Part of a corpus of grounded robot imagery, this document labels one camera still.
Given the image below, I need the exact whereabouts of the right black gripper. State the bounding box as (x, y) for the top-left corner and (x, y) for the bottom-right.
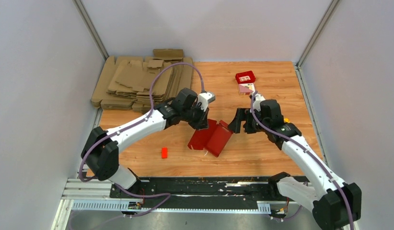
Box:
(227, 108), (269, 134)

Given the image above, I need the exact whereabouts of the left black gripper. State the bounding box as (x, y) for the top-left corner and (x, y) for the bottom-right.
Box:
(182, 103), (210, 131)

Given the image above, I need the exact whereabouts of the red paper box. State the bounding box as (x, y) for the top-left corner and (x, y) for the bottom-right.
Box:
(187, 119), (233, 158)

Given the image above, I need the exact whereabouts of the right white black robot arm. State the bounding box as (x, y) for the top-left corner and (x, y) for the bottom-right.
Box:
(228, 99), (362, 230)

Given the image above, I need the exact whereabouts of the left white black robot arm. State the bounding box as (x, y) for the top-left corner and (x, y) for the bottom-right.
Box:
(81, 88), (216, 198)

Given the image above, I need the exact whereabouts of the clear card box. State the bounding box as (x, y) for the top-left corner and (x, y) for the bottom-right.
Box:
(238, 83), (255, 95)

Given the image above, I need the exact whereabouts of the small red block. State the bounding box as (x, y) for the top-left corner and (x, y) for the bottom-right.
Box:
(161, 147), (168, 159)

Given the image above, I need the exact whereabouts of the red toy brick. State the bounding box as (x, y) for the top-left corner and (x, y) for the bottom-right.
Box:
(235, 70), (256, 84)

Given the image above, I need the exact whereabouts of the stack of flat cardboard boxes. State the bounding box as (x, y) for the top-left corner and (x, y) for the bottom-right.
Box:
(91, 49), (194, 114)

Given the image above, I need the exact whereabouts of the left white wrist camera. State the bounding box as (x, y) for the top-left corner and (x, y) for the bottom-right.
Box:
(197, 92), (216, 111)

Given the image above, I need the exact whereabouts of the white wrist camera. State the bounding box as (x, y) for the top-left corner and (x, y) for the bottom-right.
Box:
(252, 93), (266, 103)
(197, 92), (216, 111)

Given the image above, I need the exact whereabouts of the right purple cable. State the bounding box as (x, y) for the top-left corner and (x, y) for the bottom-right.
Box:
(249, 91), (357, 230)

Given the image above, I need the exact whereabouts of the purple cable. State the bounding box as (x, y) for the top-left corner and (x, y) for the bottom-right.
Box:
(78, 62), (206, 219)
(249, 91), (357, 230)

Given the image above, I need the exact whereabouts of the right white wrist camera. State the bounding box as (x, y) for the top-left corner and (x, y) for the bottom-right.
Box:
(252, 93), (266, 103)

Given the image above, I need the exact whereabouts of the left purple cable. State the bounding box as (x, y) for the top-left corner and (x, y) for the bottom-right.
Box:
(78, 62), (206, 219)

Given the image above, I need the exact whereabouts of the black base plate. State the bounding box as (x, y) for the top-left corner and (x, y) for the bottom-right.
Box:
(109, 176), (300, 204)

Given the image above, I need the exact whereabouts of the aluminium frame rail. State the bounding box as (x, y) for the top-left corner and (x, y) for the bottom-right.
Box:
(51, 177), (359, 230)

